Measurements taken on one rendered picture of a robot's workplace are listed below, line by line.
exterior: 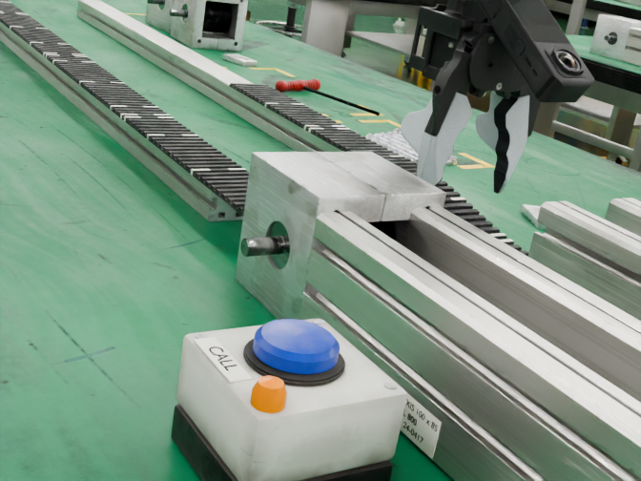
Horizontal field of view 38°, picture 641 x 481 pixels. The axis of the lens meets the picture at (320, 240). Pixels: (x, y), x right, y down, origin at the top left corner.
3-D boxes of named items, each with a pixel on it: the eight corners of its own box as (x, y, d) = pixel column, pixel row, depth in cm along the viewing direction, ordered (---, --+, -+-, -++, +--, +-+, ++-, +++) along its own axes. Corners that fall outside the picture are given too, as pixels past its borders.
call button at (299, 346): (235, 357, 44) (240, 319, 43) (306, 346, 46) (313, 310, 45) (275, 400, 41) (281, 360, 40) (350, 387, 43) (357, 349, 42)
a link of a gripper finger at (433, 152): (392, 177, 82) (440, 83, 81) (432, 200, 78) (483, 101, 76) (367, 166, 81) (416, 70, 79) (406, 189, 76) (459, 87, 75)
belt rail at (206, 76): (76, 15, 160) (77, -2, 159) (98, 17, 162) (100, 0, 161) (393, 212, 86) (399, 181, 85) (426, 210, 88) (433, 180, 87)
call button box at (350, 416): (168, 437, 46) (181, 325, 44) (330, 407, 51) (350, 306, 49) (238, 538, 40) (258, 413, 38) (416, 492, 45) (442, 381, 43)
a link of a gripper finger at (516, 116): (488, 165, 88) (485, 73, 83) (531, 186, 83) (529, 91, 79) (463, 176, 87) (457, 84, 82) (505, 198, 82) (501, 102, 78)
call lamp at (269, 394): (244, 397, 39) (247, 372, 39) (275, 391, 40) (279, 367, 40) (260, 415, 38) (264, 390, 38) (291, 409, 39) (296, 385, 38)
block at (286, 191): (202, 282, 64) (218, 152, 61) (349, 269, 71) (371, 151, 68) (262, 342, 57) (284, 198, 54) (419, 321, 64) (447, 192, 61)
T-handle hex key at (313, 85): (272, 91, 127) (274, 78, 127) (313, 89, 133) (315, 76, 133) (357, 122, 118) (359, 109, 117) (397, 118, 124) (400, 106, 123)
